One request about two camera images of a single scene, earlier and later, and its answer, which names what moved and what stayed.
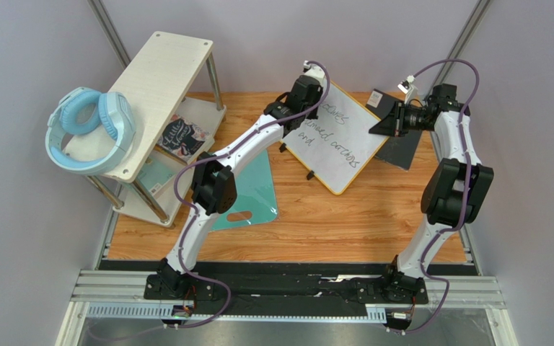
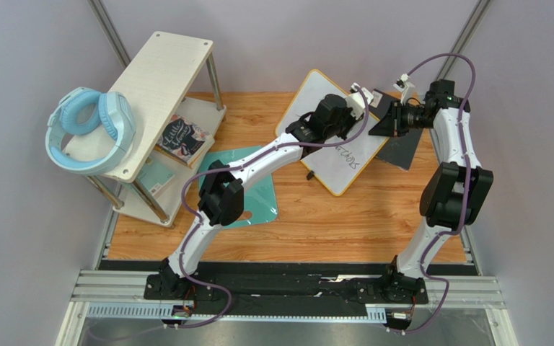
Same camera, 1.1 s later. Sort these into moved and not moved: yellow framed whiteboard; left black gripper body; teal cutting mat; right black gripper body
Moved: left black gripper body
Not moved: yellow framed whiteboard; right black gripper body; teal cutting mat
